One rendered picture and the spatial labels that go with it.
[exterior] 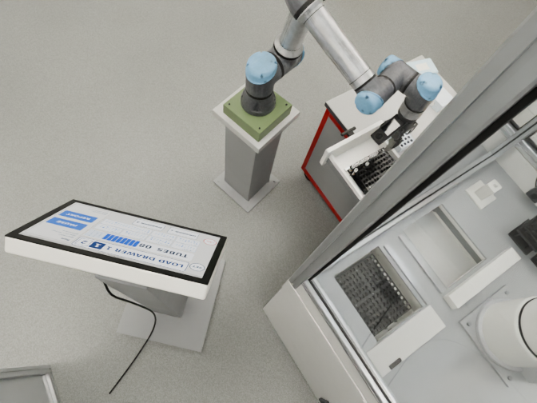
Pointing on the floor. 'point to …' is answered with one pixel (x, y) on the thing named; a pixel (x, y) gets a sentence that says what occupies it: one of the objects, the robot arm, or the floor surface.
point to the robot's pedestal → (248, 160)
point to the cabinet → (305, 350)
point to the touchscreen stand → (166, 313)
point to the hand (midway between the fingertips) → (381, 145)
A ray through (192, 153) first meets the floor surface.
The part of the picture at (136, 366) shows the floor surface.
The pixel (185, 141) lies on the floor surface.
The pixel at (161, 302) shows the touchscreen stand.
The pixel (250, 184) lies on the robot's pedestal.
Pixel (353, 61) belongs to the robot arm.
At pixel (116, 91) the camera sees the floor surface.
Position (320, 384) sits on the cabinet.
